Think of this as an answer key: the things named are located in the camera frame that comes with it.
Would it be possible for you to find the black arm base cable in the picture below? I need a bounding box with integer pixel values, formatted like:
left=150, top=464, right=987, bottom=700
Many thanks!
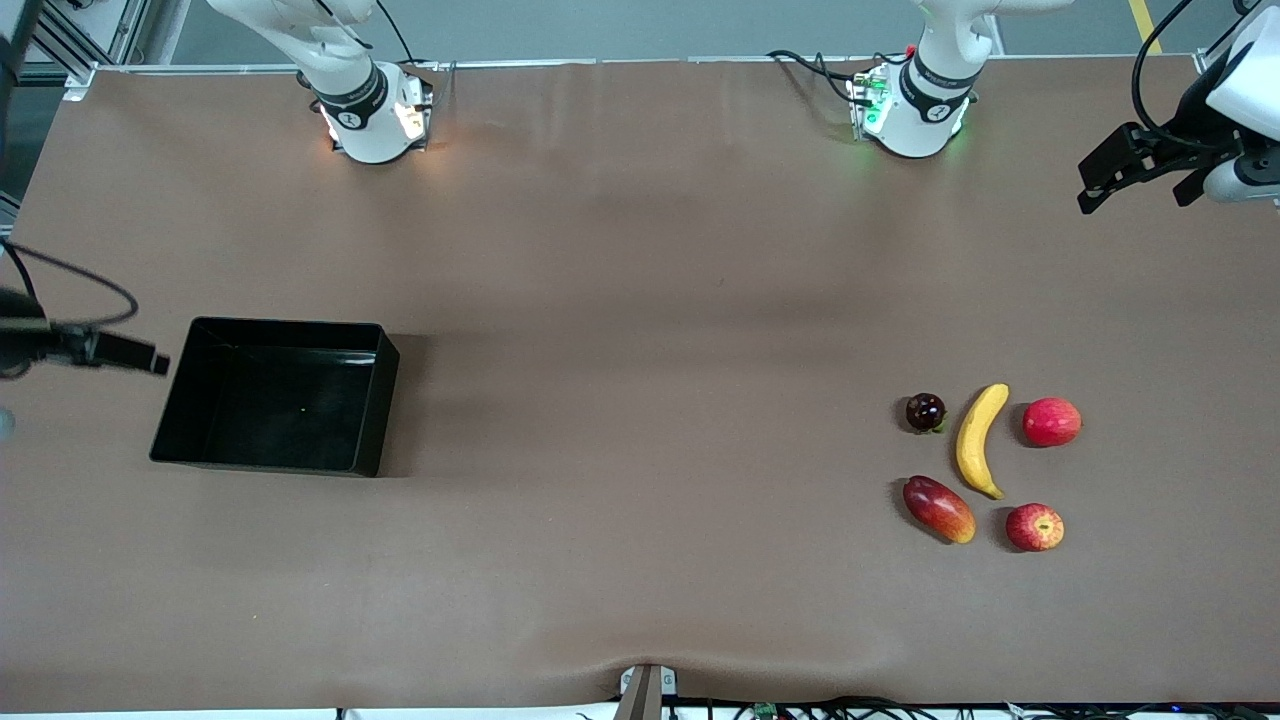
left=375, top=0, right=419, bottom=65
left=765, top=48, right=861, bottom=106

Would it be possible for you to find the black right arm base cable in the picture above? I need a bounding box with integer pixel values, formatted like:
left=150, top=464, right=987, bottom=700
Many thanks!
left=375, top=0, right=419, bottom=65

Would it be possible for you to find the black left arm base cable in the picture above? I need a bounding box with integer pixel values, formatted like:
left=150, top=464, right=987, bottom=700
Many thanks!
left=765, top=48, right=861, bottom=106

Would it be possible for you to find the smooth red peach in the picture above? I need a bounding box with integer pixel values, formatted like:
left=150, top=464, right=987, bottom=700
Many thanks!
left=1022, top=397, right=1083, bottom=448

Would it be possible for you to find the aluminium frame with diagonal strut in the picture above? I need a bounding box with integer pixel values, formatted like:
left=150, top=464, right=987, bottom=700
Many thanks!
left=30, top=0, right=151, bottom=101

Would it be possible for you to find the black rectangular plastic box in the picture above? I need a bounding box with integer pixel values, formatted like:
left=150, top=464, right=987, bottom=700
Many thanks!
left=150, top=317, right=401, bottom=478

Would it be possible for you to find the brown table mat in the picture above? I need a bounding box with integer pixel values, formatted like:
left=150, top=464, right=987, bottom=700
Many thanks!
left=0, top=55, right=1280, bottom=713

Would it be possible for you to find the red apple with yellow patch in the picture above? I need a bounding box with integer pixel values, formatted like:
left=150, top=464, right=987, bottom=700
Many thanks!
left=1005, top=503, right=1065, bottom=553

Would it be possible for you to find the yellow banana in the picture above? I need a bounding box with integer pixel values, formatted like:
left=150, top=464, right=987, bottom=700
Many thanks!
left=955, top=383, right=1011, bottom=501

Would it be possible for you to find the red yellow mango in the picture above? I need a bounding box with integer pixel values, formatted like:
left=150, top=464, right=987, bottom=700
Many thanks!
left=903, top=475, right=977, bottom=545

